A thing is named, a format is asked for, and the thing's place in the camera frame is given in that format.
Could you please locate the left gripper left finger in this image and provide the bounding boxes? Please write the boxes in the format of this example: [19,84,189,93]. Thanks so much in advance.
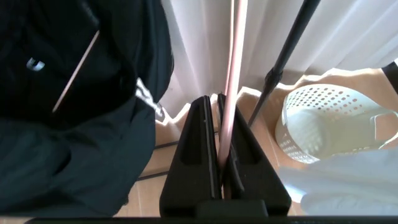
[159,95,222,218]

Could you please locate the beige curtain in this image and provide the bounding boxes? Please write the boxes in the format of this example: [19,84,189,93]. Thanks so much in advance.
[160,0,398,118]

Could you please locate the black clothes rack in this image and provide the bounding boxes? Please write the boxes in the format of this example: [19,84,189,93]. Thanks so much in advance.
[138,0,321,181]

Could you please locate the black shorts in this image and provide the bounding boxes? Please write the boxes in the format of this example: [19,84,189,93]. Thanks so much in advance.
[0,0,174,218]

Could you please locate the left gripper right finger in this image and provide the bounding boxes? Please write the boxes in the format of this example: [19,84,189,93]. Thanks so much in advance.
[217,93,292,217]

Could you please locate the pink clothes hanger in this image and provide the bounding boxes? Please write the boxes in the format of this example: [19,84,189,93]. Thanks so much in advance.
[217,0,249,175]
[52,30,100,113]

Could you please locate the white laundry basket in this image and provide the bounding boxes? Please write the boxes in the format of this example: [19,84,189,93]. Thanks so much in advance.
[274,83,398,164]

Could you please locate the white printed garment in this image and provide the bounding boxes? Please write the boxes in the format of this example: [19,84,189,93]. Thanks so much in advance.
[278,149,398,217]

